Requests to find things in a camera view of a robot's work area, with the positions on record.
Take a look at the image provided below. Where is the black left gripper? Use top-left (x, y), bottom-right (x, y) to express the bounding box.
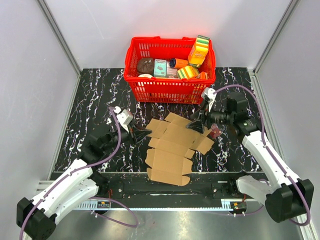
top-left (102, 121), bottom-right (152, 152)

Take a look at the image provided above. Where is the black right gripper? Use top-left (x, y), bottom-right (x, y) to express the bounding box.
top-left (185, 100), bottom-right (234, 135)

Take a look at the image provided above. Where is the brown cardboard box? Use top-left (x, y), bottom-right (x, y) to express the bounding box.
top-left (145, 112), bottom-right (214, 186)

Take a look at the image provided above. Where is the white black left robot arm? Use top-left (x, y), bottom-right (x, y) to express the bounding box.
top-left (16, 123), bottom-right (152, 240)

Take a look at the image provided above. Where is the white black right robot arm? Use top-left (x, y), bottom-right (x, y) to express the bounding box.
top-left (186, 87), bottom-right (314, 226)

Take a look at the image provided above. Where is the pink white small box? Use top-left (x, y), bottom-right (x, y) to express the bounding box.
top-left (166, 66), bottom-right (178, 79)

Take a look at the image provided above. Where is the teal white small box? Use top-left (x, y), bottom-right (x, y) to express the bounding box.
top-left (153, 59), bottom-right (167, 78)

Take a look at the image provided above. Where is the small red plastic packet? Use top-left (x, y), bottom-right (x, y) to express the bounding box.
top-left (208, 123), bottom-right (222, 140)

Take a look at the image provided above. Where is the small orange packet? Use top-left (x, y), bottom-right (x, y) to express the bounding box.
top-left (196, 71), bottom-right (208, 80)

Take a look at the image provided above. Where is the red plastic shopping basket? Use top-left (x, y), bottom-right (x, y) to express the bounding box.
top-left (123, 36), bottom-right (216, 104)

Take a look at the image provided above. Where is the yellow green sponge pack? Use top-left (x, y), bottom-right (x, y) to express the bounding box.
top-left (177, 65), bottom-right (200, 80)

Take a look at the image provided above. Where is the white round lid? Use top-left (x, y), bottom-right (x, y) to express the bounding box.
top-left (138, 73), bottom-right (153, 79)

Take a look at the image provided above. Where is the orange cylindrical can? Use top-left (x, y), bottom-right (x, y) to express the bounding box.
top-left (169, 58), bottom-right (189, 70)

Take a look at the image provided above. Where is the tall orange sponge pack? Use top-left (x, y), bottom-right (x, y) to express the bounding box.
top-left (187, 35), bottom-right (210, 68)

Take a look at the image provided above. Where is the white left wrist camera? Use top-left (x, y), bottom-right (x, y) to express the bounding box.
top-left (113, 106), bottom-right (133, 132)

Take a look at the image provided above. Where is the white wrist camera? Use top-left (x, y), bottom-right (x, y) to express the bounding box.
top-left (113, 106), bottom-right (133, 132)
top-left (200, 87), bottom-right (217, 112)

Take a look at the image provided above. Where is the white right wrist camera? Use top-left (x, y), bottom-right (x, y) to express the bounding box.
top-left (200, 87), bottom-right (217, 112)

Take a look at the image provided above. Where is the right aluminium frame post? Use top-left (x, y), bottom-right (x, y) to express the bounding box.
top-left (253, 0), bottom-right (301, 75)

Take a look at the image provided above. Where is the aluminium frame post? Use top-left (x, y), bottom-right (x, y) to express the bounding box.
top-left (36, 0), bottom-right (82, 76)
top-left (253, 0), bottom-right (301, 75)

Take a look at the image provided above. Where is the aluminium slotted rail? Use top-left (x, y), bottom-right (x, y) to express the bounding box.
top-left (34, 179), bottom-right (266, 212)

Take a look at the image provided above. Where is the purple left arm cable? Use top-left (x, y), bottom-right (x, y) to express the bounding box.
top-left (18, 106), bottom-right (140, 240)

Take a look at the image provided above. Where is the left aluminium frame post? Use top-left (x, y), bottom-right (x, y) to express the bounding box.
top-left (36, 0), bottom-right (82, 76)

